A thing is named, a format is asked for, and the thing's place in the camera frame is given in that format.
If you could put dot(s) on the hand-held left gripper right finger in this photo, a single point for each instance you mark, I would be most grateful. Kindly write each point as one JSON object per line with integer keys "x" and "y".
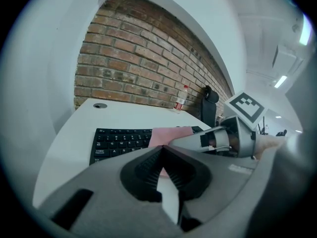
{"x": 218, "y": 180}

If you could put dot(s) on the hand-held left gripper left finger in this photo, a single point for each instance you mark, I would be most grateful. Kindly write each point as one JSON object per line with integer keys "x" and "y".
{"x": 99, "y": 182}

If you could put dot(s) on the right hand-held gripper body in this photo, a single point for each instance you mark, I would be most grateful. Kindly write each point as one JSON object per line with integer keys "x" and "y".
{"x": 245, "y": 137}

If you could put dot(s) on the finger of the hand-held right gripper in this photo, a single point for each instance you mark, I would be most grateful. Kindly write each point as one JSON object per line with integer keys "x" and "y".
{"x": 190, "y": 138}
{"x": 190, "y": 146}

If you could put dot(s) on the pink cloth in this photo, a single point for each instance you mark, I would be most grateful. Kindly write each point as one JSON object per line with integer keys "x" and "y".
{"x": 163, "y": 136}

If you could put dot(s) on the black keyboard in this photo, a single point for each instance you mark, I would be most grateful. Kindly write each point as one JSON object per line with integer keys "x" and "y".
{"x": 116, "y": 142}

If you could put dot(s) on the person's right forearm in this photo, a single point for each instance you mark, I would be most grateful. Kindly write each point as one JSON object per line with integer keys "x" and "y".
{"x": 270, "y": 144}

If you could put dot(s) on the black office chair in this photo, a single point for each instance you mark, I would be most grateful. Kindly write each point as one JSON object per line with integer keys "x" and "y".
{"x": 209, "y": 108}

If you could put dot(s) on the clear bottle with red cap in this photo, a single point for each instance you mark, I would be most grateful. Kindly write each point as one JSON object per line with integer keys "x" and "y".
{"x": 180, "y": 100}

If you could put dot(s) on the person's grey speckled shirt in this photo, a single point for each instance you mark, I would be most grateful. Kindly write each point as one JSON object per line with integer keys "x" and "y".
{"x": 292, "y": 182}

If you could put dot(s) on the ceiling light panel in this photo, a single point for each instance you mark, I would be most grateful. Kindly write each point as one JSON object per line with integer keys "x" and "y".
{"x": 280, "y": 81}

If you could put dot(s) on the white ceiling air unit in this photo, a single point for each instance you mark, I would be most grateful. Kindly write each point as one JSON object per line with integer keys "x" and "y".
{"x": 287, "y": 58}

